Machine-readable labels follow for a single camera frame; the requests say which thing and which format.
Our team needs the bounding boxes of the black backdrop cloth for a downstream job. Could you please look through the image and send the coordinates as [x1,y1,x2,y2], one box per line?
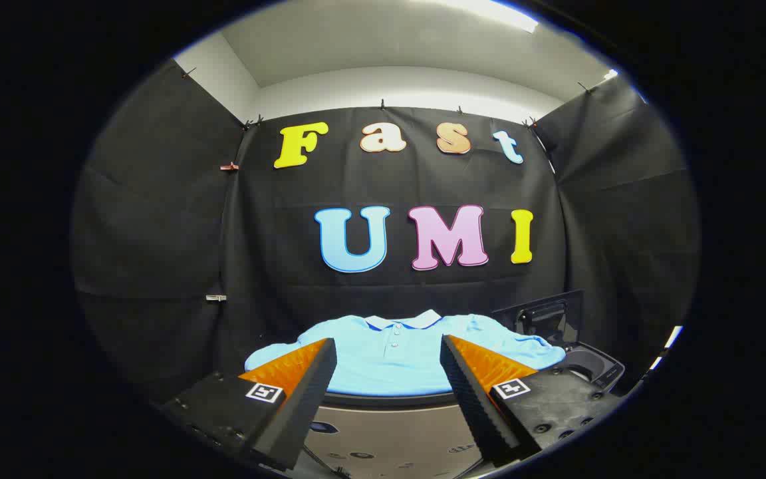
[70,59,701,400]

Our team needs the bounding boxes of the dark washing machine lid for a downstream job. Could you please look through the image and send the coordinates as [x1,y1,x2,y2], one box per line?
[491,290,584,348]

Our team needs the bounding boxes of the light blue polo shirt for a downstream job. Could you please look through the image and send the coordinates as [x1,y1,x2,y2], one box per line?
[245,309,567,397]

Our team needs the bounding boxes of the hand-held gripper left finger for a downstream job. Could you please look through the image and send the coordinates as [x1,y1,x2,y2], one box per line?
[159,337,338,472]

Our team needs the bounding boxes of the dark grey washing machine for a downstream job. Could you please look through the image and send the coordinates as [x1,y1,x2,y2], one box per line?
[553,341,626,395]

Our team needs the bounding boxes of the white panel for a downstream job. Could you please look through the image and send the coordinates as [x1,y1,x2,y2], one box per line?
[649,325,684,371]

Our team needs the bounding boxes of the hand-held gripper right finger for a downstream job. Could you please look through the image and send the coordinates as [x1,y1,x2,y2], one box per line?
[440,334,624,468]

